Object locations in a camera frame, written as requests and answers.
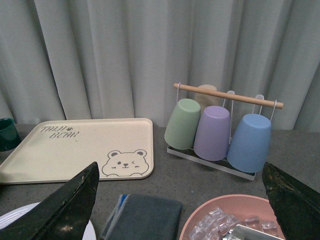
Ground white cup rack wooden bar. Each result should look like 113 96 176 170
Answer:
164 98 272 181

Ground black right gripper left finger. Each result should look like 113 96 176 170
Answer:
0 161 100 240

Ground grey curtain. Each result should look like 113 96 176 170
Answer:
0 0 320 132

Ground beige plastic cup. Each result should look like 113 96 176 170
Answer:
193 84 220 113

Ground white ridged plate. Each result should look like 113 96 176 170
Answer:
0 202 97 240

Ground pink bowl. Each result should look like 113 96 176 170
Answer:
179 194 277 240

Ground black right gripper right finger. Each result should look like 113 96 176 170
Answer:
262 162 320 240

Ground purple plastic cup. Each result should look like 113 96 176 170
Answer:
193 105 231 162

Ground grey blue folded cloth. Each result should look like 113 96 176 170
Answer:
99 194 183 240

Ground cream bear serving tray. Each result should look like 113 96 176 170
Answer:
0 118 154 185

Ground dark green mug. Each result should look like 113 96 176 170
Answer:
0 118 22 152

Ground green plastic cup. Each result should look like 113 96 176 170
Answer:
164 98 201 150

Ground silver metal scoop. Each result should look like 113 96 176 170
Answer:
222 224 281 240

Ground blue plastic cup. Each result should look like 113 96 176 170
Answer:
227 113 272 173

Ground clear ice cubes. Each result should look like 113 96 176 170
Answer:
188 207 279 240

